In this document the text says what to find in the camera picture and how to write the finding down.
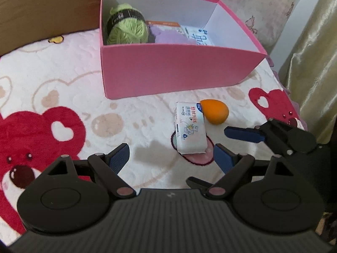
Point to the green yarn ball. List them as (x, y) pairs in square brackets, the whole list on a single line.
[(126, 25)]

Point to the purple plush toy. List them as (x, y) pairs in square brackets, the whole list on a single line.
[(169, 36)]

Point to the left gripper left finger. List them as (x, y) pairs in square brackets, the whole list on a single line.
[(106, 168)]

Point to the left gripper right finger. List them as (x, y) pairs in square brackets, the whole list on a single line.
[(236, 167)]

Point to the brown pillow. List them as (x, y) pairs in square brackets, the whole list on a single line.
[(27, 21)]

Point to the small white tissue pack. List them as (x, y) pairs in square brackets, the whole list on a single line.
[(190, 128)]

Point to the pink cardboard box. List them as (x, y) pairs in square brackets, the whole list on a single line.
[(131, 70)]

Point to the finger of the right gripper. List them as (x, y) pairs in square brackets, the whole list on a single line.
[(196, 183), (248, 134)]

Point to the orange makeup sponge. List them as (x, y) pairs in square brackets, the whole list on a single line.
[(215, 111)]

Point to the clear plastic floss box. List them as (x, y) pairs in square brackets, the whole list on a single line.
[(164, 26)]

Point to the gold curtain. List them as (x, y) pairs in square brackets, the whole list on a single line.
[(311, 75)]

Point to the bear print blanket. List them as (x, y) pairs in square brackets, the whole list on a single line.
[(53, 102)]

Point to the blue wet wipes pack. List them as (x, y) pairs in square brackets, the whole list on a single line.
[(198, 35)]

